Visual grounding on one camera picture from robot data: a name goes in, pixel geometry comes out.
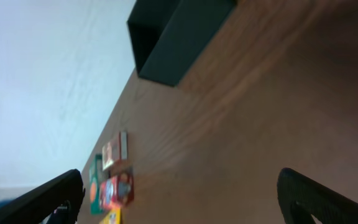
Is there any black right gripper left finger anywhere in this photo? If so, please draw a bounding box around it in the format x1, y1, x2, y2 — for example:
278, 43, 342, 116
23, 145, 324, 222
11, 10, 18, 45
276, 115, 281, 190
0, 169, 85, 224

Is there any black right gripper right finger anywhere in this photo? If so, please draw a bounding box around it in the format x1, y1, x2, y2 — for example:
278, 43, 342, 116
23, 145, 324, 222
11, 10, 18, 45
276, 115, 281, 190
277, 167, 358, 224

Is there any teal Chunkies cookie box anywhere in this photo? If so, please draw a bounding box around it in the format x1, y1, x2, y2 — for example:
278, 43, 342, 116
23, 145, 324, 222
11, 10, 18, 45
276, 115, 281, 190
89, 154, 103, 215

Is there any red Hello Panda box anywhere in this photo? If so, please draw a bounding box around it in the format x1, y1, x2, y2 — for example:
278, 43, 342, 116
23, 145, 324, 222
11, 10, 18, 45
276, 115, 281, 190
99, 171, 134, 210

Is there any brown Pocky box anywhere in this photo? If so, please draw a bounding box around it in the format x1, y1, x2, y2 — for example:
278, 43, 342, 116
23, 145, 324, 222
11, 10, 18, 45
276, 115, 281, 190
102, 131, 128, 171

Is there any black gift box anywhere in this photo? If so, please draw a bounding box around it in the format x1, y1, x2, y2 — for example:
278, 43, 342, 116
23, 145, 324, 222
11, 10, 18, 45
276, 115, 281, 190
127, 0, 236, 86

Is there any yellow Hacks candy bag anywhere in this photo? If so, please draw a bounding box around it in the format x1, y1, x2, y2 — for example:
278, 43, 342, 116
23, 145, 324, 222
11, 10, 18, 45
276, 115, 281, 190
99, 208, 122, 224

